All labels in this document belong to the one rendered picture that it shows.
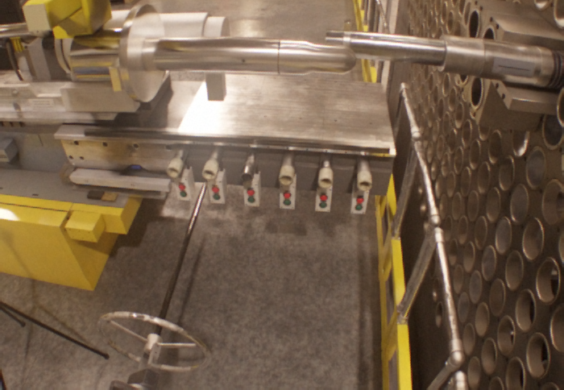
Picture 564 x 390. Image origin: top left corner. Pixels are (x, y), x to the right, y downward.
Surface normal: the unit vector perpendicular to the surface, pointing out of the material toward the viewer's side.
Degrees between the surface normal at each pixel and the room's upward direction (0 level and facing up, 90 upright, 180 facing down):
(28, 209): 0
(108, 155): 90
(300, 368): 0
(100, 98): 90
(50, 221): 0
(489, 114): 90
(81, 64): 90
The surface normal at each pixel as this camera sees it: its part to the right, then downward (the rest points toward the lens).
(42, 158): -0.11, 0.65
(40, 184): 0.00, -0.76
